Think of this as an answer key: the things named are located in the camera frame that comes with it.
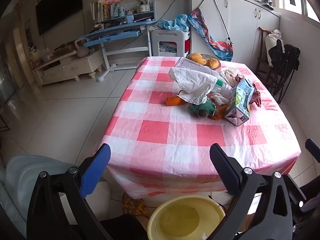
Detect round orange mango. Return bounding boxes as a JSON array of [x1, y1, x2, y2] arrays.
[[206, 58, 220, 69]]

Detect white plastic bag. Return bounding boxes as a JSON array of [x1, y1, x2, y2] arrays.
[[168, 67, 218, 105]]

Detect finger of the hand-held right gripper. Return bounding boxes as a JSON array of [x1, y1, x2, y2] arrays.
[[285, 175, 320, 233], [305, 138, 320, 164]]

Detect red snack wrapper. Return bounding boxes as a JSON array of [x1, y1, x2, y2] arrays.
[[249, 83, 262, 108]]

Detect pink checked tablecloth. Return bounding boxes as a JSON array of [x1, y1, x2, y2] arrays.
[[100, 55, 302, 200]]

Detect colourful printed bag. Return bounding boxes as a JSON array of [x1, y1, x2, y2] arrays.
[[187, 7, 234, 62]]

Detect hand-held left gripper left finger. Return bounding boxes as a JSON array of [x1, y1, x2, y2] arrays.
[[26, 143, 113, 240]]

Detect clear plastic bottle green label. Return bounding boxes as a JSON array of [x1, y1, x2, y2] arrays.
[[174, 57, 235, 99]]

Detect colourful knitted slipper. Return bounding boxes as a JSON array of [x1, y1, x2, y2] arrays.
[[122, 193, 148, 215]]

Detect pale pink kettlebell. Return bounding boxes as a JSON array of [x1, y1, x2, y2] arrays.
[[75, 40, 90, 57]]

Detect blue plastic bag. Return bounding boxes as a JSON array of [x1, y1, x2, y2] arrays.
[[157, 14, 190, 32]]

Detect light grey chair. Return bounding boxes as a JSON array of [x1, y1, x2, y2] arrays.
[[0, 155, 111, 240]]

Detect beige paper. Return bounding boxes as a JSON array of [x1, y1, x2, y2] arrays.
[[220, 67, 241, 86]]

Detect black television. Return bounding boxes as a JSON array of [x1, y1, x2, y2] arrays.
[[36, 0, 83, 36]]

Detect person's leg black trousers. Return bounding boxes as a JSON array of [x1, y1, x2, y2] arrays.
[[100, 214, 150, 240]]

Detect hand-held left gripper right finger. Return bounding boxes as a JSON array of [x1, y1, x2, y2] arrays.
[[209, 143, 295, 240]]

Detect white plastic stool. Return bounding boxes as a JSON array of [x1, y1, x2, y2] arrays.
[[151, 29, 192, 57]]

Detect yellow plastic bucket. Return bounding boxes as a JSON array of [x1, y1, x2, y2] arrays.
[[147, 194, 227, 240]]

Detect blue study desk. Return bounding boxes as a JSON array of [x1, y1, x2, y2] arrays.
[[77, 0, 158, 82]]

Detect white cloth bag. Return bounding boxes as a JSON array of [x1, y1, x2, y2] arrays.
[[265, 29, 285, 67]]

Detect cream television cabinet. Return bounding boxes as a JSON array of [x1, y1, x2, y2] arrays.
[[31, 49, 104, 87]]

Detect grey fruit plate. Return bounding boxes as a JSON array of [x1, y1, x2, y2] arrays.
[[197, 54, 222, 70]]

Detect black cord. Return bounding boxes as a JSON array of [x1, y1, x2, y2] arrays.
[[199, 0, 233, 47]]

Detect green white drink carton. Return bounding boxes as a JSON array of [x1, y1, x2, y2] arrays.
[[224, 77, 255, 127]]

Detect white cabinet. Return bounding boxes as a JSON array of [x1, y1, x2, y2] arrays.
[[189, 0, 280, 73]]

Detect white pen holder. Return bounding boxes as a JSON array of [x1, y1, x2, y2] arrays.
[[136, 0, 150, 13]]

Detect row of books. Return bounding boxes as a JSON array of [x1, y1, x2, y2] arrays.
[[90, 0, 112, 23]]

